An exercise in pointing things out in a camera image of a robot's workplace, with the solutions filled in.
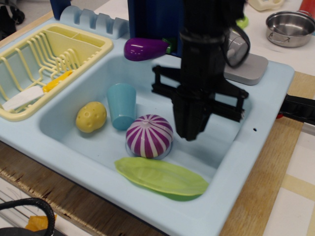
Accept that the purple toy eggplant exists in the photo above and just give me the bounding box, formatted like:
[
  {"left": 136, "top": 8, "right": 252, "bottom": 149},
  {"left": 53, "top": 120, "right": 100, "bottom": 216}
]
[{"left": 124, "top": 37, "right": 177, "bottom": 61}]

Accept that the orange yellow object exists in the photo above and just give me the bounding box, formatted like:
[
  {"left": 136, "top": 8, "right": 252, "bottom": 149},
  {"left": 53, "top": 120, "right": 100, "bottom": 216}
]
[{"left": 25, "top": 216, "right": 48, "bottom": 232}]

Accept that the black object top left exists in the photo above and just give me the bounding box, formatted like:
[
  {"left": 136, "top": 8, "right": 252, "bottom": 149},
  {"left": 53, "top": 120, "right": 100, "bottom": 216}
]
[{"left": 0, "top": 5, "right": 25, "bottom": 40}]

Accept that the black cable loop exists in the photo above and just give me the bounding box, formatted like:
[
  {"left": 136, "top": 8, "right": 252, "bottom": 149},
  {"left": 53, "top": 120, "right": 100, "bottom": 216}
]
[{"left": 0, "top": 198, "right": 56, "bottom": 236}]

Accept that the yellow dish drying rack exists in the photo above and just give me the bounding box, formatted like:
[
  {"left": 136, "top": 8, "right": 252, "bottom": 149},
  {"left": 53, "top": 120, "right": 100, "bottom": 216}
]
[{"left": 0, "top": 23, "right": 113, "bottom": 121}]

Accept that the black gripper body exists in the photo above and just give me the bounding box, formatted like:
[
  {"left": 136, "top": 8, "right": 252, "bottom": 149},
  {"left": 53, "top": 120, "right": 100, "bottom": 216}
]
[{"left": 152, "top": 32, "right": 249, "bottom": 122}]

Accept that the green plastic plate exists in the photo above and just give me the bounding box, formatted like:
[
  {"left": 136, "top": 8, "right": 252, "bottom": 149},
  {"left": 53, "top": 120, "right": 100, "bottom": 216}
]
[{"left": 114, "top": 157, "right": 209, "bottom": 201}]

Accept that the purple white striped toy onion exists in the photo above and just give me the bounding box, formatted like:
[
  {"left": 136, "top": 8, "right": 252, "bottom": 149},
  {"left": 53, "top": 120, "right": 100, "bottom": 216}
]
[{"left": 126, "top": 114, "right": 174, "bottom": 158}]

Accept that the cream plastic object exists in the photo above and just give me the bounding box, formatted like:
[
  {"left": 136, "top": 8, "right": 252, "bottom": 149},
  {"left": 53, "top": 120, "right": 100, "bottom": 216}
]
[{"left": 248, "top": 0, "right": 285, "bottom": 11}]

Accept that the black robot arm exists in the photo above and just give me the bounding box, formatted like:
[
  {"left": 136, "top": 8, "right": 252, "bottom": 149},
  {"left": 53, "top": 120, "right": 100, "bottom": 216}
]
[{"left": 152, "top": 0, "right": 249, "bottom": 141}]

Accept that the stainless steel pot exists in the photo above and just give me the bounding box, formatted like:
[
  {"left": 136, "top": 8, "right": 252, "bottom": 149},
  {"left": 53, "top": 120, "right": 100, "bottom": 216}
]
[{"left": 265, "top": 11, "right": 315, "bottom": 48}]

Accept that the yellow toy potato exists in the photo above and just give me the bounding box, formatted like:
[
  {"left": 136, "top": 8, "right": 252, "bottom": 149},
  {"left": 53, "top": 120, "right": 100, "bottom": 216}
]
[{"left": 75, "top": 101, "right": 107, "bottom": 133}]

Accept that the wooden base board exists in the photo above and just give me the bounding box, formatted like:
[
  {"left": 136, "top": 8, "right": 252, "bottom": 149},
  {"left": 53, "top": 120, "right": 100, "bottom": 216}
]
[{"left": 0, "top": 10, "right": 315, "bottom": 236}]

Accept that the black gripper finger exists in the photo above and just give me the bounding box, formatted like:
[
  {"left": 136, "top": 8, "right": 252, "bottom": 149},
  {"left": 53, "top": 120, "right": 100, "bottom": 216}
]
[
  {"left": 172, "top": 93, "right": 191, "bottom": 139},
  {"left": 188, "top": 94, "right": 213, "bottom": 141}
]

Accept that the light blue toy sink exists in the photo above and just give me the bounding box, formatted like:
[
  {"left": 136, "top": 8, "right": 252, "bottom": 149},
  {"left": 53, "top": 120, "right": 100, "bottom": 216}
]
[{"left": 0, "top": 5, "right": 295, "bottom": 236}]

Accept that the white and yellow toy knife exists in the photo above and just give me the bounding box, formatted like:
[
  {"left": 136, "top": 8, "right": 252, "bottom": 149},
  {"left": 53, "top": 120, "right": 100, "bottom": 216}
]
[{"left": 2, "top": 70, "right": 73, "bottom": 111}]

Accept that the dark blue plastic tower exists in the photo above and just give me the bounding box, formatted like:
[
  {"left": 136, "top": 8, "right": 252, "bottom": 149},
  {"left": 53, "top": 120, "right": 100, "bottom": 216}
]
[{"left": 50, "top": 0, "right": 184, "bottom": 57}]

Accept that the grey toy faucet with lever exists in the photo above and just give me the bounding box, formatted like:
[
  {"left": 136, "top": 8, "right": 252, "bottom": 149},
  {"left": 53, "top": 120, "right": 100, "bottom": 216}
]
[{"left": 224, "top": 31, "right": 268, "bottom": 86}]

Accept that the black clamp with red tip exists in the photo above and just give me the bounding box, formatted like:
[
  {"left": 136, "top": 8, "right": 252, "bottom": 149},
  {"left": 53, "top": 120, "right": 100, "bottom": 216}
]
[{"left": 278, "top": 94, "right": 315, "bottom": 125}]

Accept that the blue plastic cup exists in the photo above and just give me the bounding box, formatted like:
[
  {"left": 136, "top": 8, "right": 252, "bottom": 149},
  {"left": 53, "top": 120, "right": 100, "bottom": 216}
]
[{"left": 106, "top": 83, "right": 136, "bottom": 130}]

